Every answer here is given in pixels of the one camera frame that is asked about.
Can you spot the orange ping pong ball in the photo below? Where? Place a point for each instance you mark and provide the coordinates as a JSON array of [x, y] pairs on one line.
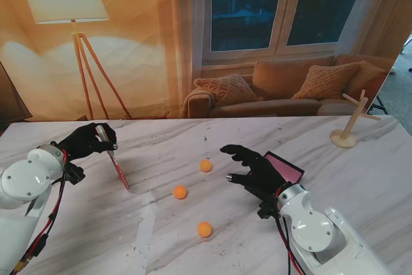
[[204, 229], [180, 192], [205, 165]]

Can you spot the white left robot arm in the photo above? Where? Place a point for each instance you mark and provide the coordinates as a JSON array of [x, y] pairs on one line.
[[22, 185]]

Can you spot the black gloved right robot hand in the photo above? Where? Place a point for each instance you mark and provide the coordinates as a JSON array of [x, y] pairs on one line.
[[262, 175]]

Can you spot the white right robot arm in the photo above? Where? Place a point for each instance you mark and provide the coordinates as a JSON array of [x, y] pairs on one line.
[[312, 230]]

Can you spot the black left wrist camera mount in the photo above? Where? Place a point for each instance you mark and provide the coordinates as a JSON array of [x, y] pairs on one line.
[[75, 173]]

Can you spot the wooden mug tree stand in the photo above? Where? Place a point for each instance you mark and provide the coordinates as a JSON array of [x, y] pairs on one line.
[[343, 140]]

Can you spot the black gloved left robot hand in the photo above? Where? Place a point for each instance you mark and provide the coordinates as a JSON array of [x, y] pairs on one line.
[[83, 143]]

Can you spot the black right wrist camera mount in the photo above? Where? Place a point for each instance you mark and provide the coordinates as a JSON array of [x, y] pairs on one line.
[[267, 212]]

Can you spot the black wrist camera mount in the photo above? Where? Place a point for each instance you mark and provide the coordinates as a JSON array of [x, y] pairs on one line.
[[75, 173], [267, 212]]

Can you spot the black storage box pink inside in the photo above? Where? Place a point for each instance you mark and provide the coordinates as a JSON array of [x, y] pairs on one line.
[[286, 168]]

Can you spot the black tripod stand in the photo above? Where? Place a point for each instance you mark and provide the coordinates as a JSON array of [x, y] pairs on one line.
[[380, 102]]

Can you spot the printed living room backdrop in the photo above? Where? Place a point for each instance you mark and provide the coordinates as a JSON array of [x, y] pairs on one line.
[[145, 46]]

